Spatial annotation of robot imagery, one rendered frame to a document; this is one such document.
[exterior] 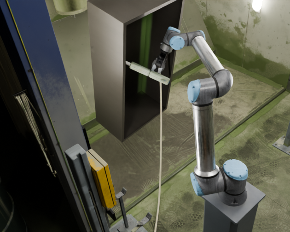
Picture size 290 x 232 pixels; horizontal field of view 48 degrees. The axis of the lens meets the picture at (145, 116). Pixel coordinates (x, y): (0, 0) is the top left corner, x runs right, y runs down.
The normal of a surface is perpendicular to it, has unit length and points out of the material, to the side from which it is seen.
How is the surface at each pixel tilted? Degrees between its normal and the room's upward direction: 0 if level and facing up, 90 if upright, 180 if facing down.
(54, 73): 90
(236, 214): 0
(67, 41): 57
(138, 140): 0
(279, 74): 90
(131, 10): 12
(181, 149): 0
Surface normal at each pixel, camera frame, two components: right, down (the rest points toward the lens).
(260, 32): -0.76, 0.47
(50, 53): 0.64, 0.45
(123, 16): 0.06, -0.66
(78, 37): 0.49, -0.04
